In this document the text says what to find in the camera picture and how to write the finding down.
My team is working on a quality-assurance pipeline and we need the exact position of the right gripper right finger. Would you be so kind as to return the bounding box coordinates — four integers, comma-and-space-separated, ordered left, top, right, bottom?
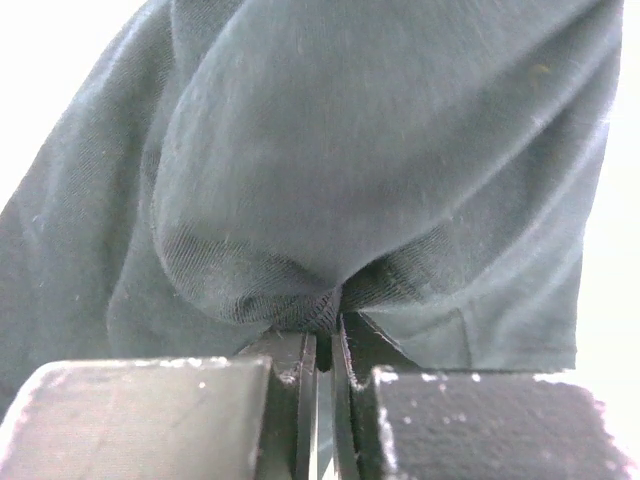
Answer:
332, 314, 639, 479

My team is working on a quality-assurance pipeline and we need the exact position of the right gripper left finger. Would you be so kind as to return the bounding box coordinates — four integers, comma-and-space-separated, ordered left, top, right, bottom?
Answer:
1, 332, 317, 479

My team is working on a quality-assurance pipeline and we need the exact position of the black t-shirt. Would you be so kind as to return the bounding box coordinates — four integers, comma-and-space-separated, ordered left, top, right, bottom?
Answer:
1, 1, 623, 404

